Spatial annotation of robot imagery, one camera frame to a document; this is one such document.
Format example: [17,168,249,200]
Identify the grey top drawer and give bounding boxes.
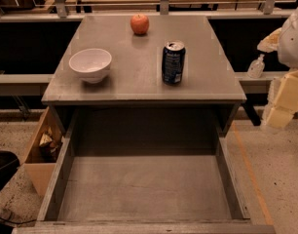
[12,108,276,234]

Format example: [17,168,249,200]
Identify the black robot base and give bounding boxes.
[0,150,19,191]

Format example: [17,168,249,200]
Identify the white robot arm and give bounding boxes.
[257,7,298,130]

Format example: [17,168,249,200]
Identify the grey drawer cabinet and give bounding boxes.
[42,15,245,133]

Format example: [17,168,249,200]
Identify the dark blue soda can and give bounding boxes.
[162,40,186,85]

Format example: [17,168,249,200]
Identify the white ceramic bowl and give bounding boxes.
[69,48,112,84]

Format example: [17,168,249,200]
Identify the red apple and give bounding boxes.
[130,14,149,35]

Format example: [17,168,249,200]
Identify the grey low shelf beam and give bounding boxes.
[0,71,285,97]

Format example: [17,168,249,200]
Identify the crumpled wrappers in box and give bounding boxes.
[39,127,62,163]

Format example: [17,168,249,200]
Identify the wooden box on floor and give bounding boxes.
[23,108,62,197]

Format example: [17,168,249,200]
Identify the grey metal railing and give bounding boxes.
[0,0,298,20]

